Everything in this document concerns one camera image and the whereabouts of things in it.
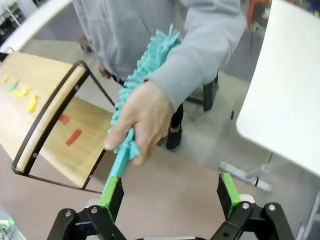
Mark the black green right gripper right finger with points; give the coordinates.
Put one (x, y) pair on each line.
(228, 197)

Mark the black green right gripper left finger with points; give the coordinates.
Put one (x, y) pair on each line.
(110, 197)

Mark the teal microfibre duster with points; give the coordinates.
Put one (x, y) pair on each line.
(152, 57)

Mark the person's left forearm grey sleeve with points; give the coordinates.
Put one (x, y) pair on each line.
(190, 65)

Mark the person's left hand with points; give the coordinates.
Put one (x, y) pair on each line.
(147, 112)

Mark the person's right hand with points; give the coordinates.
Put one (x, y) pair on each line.
(103, 71)

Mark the grey table foot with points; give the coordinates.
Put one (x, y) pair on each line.
(231, 168)

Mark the long red scrap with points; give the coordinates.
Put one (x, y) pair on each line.
(73, 137)

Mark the black shoe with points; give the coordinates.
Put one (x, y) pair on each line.
(173, 140)

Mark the short red scrap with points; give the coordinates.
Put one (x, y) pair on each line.
(63, 118)

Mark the person's leg black trousers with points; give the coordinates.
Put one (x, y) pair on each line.
(177, 116)

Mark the black stool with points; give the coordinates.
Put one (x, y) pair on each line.
(208, 95)

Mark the long yellow scrap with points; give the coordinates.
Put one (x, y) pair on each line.
(32, 103)

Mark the white rectangular table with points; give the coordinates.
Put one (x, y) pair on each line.
(287, 87)

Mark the curved yellow scrap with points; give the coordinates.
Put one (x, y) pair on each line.
(21, 92)

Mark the small green scrap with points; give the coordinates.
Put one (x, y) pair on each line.
(12, 86)

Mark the small yellow scrap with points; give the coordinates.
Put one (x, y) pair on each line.
(5, 79)

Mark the person's torso grey hoodie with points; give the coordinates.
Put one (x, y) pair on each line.
(120, 32)

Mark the orange chair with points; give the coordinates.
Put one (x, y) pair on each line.
(251, 12)

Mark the white round table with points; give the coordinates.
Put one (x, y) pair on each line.
(32, 22)

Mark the metal storage rack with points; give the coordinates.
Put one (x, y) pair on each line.
(11, 15)

